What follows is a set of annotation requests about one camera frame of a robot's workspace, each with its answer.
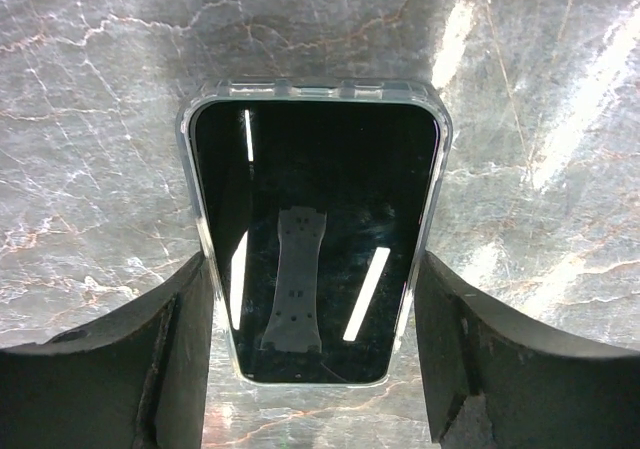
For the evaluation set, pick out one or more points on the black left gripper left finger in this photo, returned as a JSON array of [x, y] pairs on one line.
[[133, 378]]

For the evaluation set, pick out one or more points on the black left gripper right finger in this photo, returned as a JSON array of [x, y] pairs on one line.
[[496, 378]]

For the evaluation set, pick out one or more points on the black phone clear case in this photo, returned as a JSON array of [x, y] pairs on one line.
[[313, 200]]

